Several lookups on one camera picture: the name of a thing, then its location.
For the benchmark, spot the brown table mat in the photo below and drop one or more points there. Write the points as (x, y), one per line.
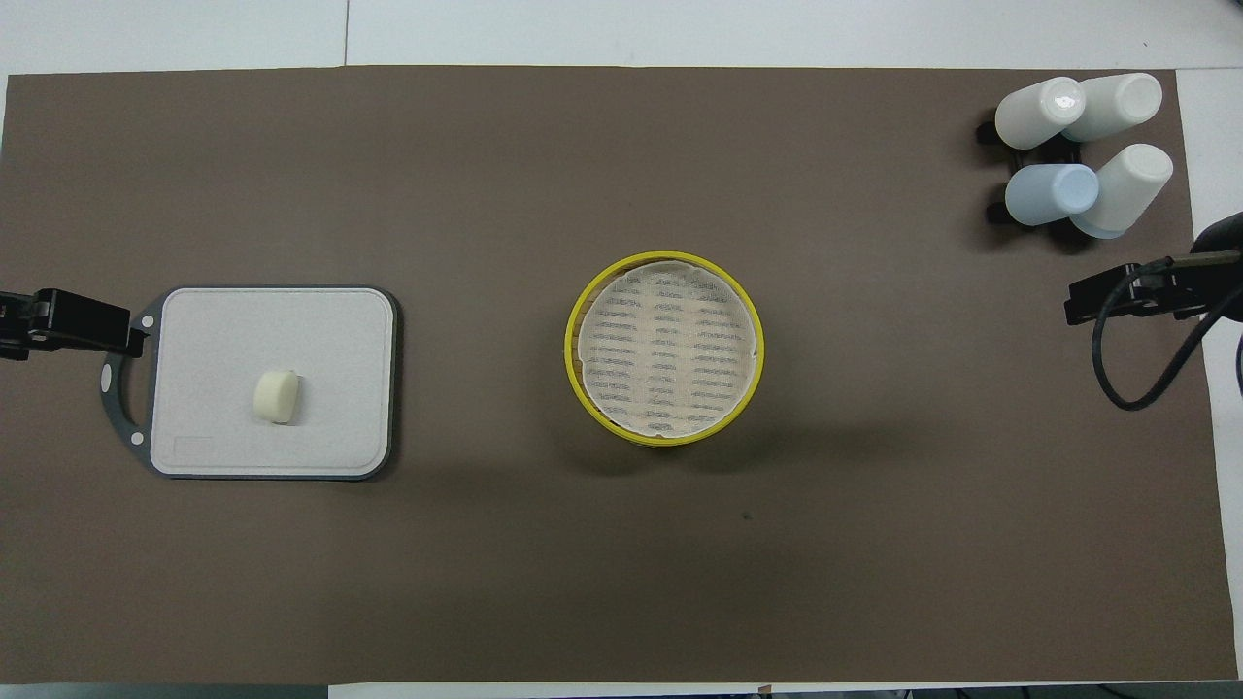
(777, 563)

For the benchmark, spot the light blue plastic cup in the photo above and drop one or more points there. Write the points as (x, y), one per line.
(1049, 194)

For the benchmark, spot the white plastic cup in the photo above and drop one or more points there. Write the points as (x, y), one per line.
(1034, 116)
(1117, 102)
(1131, 189)

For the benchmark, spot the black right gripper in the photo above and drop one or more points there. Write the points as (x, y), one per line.
(1175, 282)

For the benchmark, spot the white perforated steamer liner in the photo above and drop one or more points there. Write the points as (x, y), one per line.
(665, 349)

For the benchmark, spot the yellow bamboo steamer lid tier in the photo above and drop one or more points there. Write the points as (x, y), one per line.
(573, 379)

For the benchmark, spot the cream steamed bun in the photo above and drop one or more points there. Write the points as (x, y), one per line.
(277, 396)

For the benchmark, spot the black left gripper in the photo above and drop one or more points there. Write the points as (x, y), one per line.
(15, 325)

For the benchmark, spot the black cup rack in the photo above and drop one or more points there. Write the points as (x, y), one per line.
(996, 212)

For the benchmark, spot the white cutting board grey rim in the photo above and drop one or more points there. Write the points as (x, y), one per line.
(291, 320)

